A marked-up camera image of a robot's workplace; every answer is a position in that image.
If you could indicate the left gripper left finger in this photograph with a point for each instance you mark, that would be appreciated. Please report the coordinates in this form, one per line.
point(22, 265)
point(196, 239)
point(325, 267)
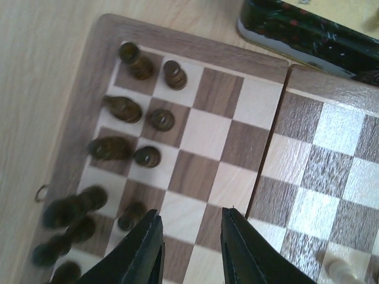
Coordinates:
point(138, 258)

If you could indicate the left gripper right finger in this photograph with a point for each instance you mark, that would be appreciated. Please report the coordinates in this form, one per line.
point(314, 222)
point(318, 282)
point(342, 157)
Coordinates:
point(249, 258)

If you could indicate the dark chess pawn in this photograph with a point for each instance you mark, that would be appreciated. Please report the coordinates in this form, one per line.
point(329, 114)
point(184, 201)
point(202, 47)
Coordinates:
point(131, 216)
point(147, 156)
point(175, 77)
point(162, 119)

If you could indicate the wooden chess board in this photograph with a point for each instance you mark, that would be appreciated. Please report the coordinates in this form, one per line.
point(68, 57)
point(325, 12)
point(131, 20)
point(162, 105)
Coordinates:
point(293, 149)

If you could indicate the dark chess rook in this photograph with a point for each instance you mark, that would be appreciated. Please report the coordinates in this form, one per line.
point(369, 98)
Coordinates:
point(139, 66)

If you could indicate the yellow tin tray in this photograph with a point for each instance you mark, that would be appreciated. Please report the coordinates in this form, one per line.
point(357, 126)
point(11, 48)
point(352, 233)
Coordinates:
point(310, 39)

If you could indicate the dark chess king piece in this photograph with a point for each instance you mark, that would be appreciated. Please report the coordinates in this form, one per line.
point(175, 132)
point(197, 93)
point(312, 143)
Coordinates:
point(46, 254)

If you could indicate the dark chess queen piece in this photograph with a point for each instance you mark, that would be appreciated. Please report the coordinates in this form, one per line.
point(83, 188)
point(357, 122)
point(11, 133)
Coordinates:
point(64, 212)

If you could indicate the dark chess bishop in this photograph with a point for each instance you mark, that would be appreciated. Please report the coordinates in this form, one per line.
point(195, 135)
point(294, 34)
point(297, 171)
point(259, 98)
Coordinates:
point(110, 148)

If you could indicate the metal board latch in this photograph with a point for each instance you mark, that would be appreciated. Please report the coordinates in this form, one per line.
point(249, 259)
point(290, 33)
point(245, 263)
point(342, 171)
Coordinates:
point(41, 193)

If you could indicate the dark chess knight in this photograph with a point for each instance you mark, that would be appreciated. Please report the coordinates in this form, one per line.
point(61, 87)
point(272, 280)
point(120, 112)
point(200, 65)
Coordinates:
point(123, 108)

